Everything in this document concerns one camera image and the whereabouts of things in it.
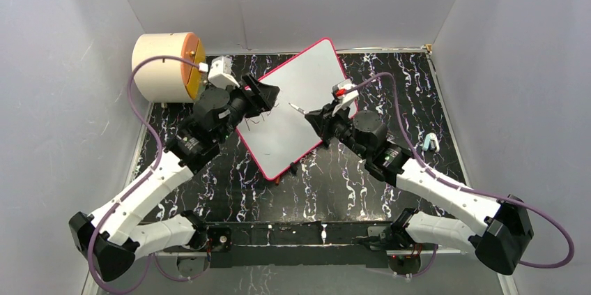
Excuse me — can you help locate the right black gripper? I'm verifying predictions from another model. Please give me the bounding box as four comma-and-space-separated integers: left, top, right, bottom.
305, 101, 369, 160

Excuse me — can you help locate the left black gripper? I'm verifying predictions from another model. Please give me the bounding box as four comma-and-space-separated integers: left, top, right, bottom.
215, 74, 279, 144

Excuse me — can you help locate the white whiteboard marker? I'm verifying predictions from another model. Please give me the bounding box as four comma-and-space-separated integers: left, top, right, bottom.
289, 103, 307, 115

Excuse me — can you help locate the pink framed whiteboard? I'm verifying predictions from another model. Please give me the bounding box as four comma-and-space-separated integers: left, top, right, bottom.
236, 38, 347, 181

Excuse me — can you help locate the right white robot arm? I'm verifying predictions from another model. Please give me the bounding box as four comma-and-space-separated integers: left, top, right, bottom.
304, 104, 533, 275

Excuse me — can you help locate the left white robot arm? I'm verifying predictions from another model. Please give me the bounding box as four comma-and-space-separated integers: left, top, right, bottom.
68, 75, 280, 282

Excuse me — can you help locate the black whiteboard stand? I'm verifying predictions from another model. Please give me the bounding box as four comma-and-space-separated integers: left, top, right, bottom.
289, 162, 298, 176

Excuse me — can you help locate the cream cylindrical drawer box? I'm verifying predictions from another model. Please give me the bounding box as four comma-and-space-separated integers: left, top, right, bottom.
131, 32, 206, 103

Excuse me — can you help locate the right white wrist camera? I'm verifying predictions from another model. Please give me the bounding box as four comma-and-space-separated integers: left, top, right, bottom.
332, 79, 358, 116

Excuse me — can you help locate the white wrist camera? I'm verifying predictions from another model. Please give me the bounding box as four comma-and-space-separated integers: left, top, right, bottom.
332, 79, 358, 116
198, 56, 240, 89

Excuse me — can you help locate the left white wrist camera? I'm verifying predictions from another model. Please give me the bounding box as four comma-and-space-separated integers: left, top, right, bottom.
198, 56, 240, 89

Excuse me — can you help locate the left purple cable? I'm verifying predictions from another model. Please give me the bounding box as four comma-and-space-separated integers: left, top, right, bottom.
86, 55, 208, 295

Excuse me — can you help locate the purple cable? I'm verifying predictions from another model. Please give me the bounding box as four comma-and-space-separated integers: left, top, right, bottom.
86, 55, 208, 295
344, 72, 575, 278

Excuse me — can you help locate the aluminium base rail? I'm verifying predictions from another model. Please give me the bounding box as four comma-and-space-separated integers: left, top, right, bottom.
83, 221, 521, 295

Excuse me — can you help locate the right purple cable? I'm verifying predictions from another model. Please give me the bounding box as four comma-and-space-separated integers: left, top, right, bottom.
344, 72, 575, 278

